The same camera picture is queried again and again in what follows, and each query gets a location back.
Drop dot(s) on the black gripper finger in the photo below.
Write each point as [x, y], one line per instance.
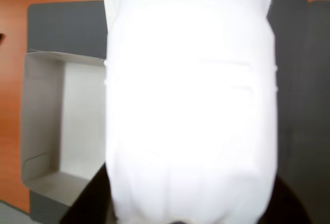
[95, 198]
[286, 208]

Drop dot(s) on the white sandwich pack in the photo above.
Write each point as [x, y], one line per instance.
[190, 100]

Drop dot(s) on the gray paper box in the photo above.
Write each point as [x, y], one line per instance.
[51, 121]

